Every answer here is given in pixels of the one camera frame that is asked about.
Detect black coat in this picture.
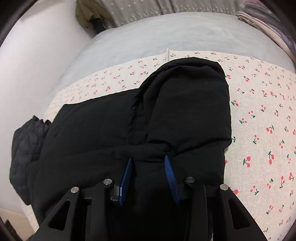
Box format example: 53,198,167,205
9,57,231,240

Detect cherry print bed mat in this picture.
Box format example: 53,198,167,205
45,50,295,240

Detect olive green hanging jacket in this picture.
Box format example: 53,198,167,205
75,0,112,32

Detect grey dotted curtain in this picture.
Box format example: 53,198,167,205
99,0,242,27

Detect folded beige grey blankets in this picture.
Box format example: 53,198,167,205
236,1,295,61

